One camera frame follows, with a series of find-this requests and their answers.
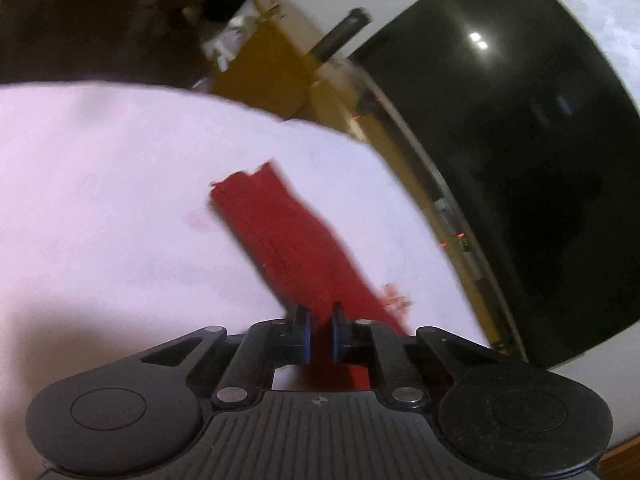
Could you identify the white crumpled bag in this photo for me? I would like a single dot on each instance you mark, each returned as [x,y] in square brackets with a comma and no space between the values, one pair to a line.
[227,40]

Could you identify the wooden television stand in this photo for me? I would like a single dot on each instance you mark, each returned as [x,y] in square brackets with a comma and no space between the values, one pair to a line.
[395,155]

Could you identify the red knitted sock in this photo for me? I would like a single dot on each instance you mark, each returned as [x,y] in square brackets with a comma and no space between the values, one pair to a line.
[285,240]

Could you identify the grey set-top box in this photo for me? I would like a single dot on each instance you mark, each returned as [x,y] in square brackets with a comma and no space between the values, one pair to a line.
[457,232]

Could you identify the white bed sheet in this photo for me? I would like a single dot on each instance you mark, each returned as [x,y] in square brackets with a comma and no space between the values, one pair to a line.
[110,185]

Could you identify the black flat television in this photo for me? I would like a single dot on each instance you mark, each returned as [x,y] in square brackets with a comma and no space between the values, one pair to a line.
[525,160]

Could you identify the dark brown furniture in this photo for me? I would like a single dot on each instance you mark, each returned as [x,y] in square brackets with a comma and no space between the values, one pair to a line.
[90,20]

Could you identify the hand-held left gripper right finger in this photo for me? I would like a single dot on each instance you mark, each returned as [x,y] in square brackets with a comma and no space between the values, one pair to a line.
[336,337]

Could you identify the black cylindrical object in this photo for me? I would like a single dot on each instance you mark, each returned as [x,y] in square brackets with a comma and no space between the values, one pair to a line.
[342,30]

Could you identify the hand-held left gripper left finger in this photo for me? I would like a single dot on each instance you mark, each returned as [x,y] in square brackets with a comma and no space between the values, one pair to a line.
[306,340]

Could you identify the brown cardboard box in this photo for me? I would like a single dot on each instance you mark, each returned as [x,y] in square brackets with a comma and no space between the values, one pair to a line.
[270,70]

